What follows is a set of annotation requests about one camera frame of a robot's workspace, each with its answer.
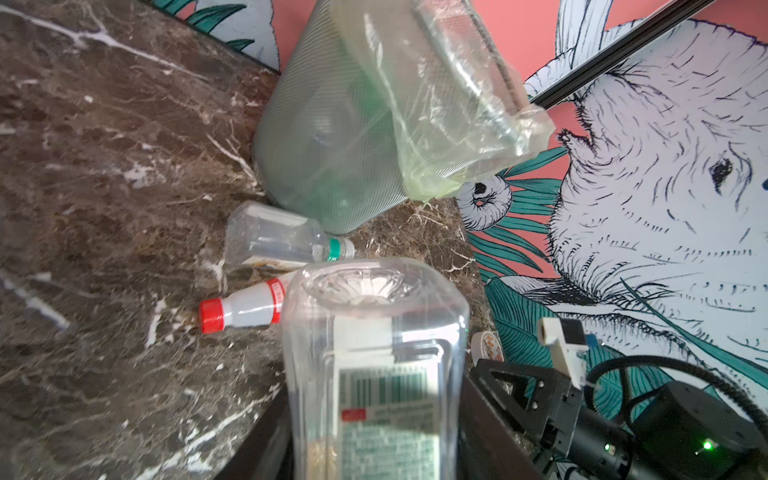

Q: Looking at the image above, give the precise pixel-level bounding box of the clear plastic bin liner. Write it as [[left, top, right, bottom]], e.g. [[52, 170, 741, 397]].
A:
[[330, 1, 554, 201]]

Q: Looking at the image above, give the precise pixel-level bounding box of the red cap white bottle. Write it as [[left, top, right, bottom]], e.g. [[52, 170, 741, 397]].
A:
[[199, 272, 295, 334]]

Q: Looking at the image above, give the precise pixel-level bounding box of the right black frame post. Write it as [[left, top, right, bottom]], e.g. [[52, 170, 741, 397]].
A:
[[525, 0, 713, 109]]

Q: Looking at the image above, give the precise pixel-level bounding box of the white tape roll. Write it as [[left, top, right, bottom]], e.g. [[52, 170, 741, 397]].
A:
[[470, 331, 505, 365]]

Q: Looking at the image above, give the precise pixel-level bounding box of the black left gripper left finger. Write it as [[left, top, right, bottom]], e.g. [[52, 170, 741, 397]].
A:
[[214, 389, 294, 480]]

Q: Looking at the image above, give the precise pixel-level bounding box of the clear bottle green neck band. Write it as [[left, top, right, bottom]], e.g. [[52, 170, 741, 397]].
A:
[[224, 201, 356, 271]]

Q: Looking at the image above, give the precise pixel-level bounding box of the clear bottle green white label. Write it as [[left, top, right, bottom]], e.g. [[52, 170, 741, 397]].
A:
[[281, 258, 470, 479]]

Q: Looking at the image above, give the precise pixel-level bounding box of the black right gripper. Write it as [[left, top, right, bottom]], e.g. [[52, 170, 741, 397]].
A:
[[467, 316, 637, 480]]

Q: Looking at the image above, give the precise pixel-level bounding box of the grey mesh waste bin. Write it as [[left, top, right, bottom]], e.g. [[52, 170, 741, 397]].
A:
[[253, 1, 412, 234]]

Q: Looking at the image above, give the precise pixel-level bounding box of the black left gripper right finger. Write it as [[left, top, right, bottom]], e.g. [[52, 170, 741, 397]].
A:
[[457, 374, 543, 480]]

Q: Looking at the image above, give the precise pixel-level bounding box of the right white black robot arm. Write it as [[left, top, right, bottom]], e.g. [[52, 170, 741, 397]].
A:
[[457, 318, 767, 479]]

